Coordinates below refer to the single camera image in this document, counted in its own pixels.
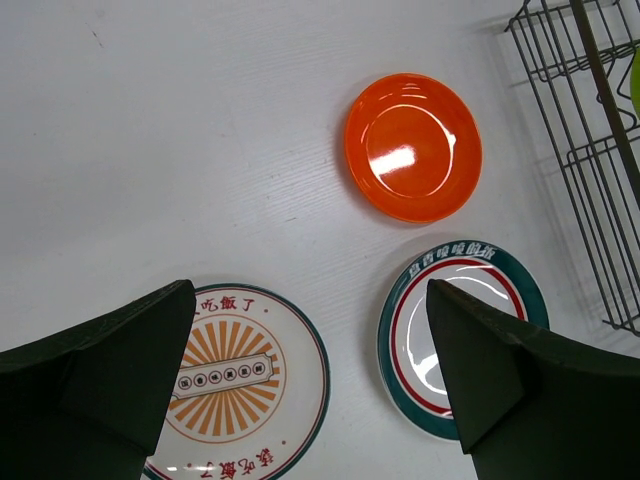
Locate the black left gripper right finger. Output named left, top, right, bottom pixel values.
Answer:
left=426, top=280, right=639, bottom=479

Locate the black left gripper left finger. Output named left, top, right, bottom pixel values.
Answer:
left=1, top=280, right=196, bottom=479

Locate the white plate teal rim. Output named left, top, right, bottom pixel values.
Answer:
left=376, top=239, right=549, bottom=441

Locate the white plate orange sunburst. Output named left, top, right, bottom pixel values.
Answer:
left=142, top=283, right=331, bottom=479

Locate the orange plastic plate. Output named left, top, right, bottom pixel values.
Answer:
left=343, top=73, right=483, bottom=224

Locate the green plastic plate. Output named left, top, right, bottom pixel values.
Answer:
left=630, top=50, right=640, bottom=117

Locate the grey wire dish rack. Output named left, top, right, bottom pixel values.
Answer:
left=504, top=1, right=639, bottom=335

